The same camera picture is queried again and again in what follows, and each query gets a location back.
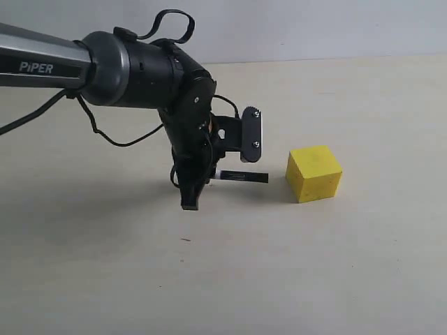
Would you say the yellow foam cube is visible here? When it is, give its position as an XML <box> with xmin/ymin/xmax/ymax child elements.
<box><xmin>286</xmin><ymin>145</ymin><xmax>342</xmax><ymax>203</ymax></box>

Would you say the black camera cable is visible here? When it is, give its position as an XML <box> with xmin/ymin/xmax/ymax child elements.
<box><xmin>0</xmin><ymin>9</ymin><xmax>240</xmax><ymax>187</ymax></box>

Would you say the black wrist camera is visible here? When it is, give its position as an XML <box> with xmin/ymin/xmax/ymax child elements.
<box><xmin>212</xmin><ymin>106</ymin><xmax>263</xmax><ymax>163</ymax></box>

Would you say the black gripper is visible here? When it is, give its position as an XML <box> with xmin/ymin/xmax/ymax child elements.
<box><xmin>159</xmin><ymin>77</ymin><xmax>217</xmax><ymax>211</ymax></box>

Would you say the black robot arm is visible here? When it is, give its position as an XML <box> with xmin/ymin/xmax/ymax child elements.
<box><xmin>1</xmin><ymin>24</ymin><xmax>217</xmax><ymax>210</ymax></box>

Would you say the black and white marker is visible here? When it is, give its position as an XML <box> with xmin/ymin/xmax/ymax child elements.
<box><xmin>211</xmin><ymin>170</ymin><xmax>269</xmax><ymax>184</ymax></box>

